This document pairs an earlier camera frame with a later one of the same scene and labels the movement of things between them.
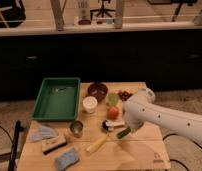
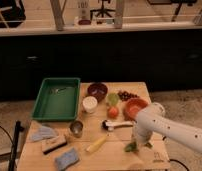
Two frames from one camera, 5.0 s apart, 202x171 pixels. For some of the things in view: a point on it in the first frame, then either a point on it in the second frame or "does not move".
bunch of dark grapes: x=124 y=95 does not move
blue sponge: x=66 y=159 does not move
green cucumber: x=124 y=132 -> x=132 y=146
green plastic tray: x=57 y=99 does not move
